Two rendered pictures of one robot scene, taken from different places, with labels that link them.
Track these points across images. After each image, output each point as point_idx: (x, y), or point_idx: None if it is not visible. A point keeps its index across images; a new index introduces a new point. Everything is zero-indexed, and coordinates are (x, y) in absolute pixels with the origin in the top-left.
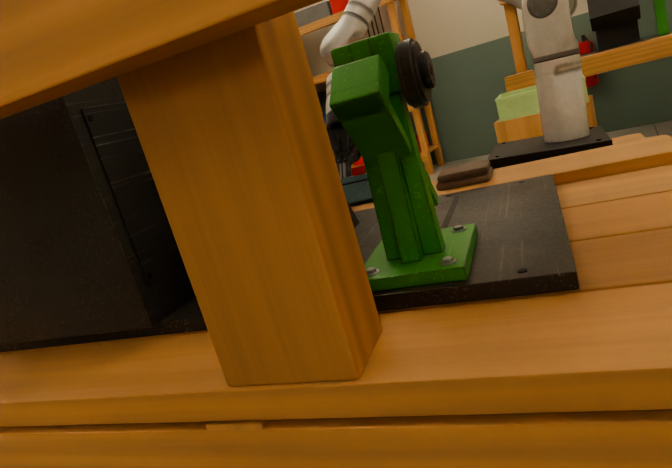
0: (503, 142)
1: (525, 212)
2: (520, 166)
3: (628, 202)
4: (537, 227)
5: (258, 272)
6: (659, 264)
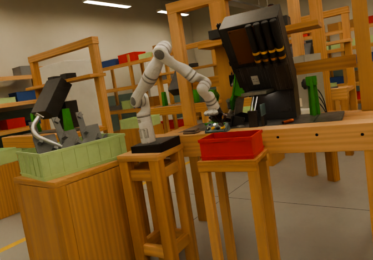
0: (159, 143)
1: (194, 127)
2: (176, 135)
3: (178, 131)
4: (197, 125)
5: None
6: (191, 126)
